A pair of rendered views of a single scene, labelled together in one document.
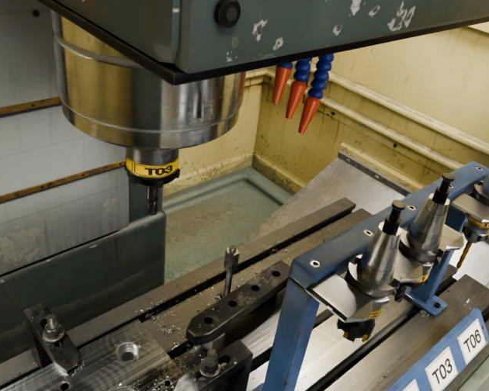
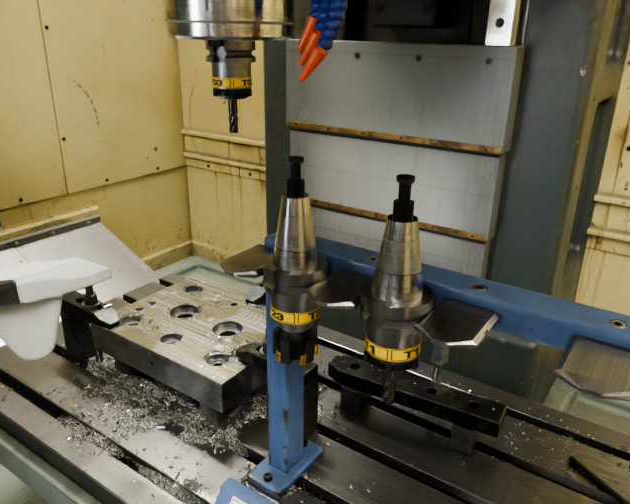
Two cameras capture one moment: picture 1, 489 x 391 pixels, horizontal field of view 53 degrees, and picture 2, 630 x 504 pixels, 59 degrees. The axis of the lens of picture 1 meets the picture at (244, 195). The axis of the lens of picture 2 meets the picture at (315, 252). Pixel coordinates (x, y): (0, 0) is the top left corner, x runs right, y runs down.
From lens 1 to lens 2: 0.80 m
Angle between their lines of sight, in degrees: 70
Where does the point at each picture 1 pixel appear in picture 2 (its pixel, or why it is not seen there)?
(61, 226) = not seen: hidden behind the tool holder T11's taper
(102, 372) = (252, 315)
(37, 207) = not seen: hidden behind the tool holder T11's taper
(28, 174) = (388, 202)
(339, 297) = (250, 256)
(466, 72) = not seen: outside the picture
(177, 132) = (170, 22)
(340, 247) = (325, 245)
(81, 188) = (432, 243)
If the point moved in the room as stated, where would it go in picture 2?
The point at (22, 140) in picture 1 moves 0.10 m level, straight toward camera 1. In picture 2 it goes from (390, 168) to (352, 175)
